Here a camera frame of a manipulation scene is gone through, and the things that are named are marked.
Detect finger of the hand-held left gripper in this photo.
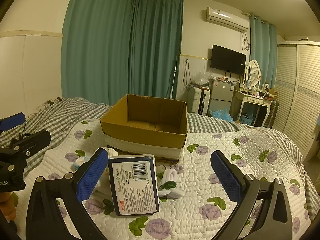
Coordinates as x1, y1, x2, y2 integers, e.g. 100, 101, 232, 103
9, 129, 52, 157
0, 112, 26, 132

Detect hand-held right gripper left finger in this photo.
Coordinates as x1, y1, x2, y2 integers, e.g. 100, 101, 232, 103
25, 148, 110, 240

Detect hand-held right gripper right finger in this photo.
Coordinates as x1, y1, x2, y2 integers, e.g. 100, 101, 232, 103
210, 150, 293, 240

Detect white and blue soft item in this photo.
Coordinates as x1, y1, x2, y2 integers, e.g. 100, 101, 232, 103
72, 155, 89, 171

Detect blue tissue paper pack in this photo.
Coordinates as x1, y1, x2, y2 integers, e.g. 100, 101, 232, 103
108, 154, 160, 217

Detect cardboard box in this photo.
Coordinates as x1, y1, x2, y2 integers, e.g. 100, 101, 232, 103
100, 94, 188, 165

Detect person's left hand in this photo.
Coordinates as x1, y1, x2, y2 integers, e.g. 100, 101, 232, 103
0, 192, 17, 229

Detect white floral quilt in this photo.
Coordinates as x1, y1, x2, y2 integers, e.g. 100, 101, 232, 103
24, 119, 313, 240

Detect grey checkered bed sheet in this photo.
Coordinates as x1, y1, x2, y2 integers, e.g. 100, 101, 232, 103
0, 97, 304, 180

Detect brown patterned blanket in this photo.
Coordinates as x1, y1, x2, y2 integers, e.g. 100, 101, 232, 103
36, 97, 63, 111

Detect blue storage basket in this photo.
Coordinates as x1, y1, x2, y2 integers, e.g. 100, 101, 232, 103
240, 112, 254, 125

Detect blue plastic bag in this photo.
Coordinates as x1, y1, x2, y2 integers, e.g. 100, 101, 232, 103
209, 107, 235, 123

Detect dark checkered suitcase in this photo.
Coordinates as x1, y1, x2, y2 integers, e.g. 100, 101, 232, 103
265, 100, 279, 128

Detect white dressing table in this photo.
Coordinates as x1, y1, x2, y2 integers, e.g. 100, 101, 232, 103
231, 89, 273, 128

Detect silver mini fridge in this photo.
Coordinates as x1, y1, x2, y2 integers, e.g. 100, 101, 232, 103
208, 79, 237, 117

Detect white ribbed suitcase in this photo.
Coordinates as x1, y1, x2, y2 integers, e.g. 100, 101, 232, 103
187, 86, 211, 115

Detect clear plastic bags pile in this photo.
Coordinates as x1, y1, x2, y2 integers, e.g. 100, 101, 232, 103
193, 70, 214, 85

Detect white oval vanity mirror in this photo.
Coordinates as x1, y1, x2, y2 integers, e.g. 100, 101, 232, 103
244, 59, 262, 88

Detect white louvered wardrobe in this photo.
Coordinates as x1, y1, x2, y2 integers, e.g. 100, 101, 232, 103
272, 41, 320, 161

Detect white mop pole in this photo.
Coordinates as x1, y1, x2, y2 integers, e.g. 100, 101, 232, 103
170, 56, 179, 100

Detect wide teal curtain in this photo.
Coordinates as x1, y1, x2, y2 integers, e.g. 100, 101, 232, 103
61, 0, 136, 105

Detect narrow teal curtain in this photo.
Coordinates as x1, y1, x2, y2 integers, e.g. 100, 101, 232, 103
249, 12, 278, 88

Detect teal corner curtain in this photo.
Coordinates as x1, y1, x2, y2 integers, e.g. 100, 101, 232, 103
129, 0, 184, 102

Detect white air conditioner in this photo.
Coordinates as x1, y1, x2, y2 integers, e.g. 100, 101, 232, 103
205, 6, 250, 33

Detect hanging wall cable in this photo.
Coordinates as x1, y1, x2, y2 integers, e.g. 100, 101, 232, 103
184, 58, 192, 88

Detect black wall television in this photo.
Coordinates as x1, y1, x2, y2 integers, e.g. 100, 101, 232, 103
210, 44, 247, 76

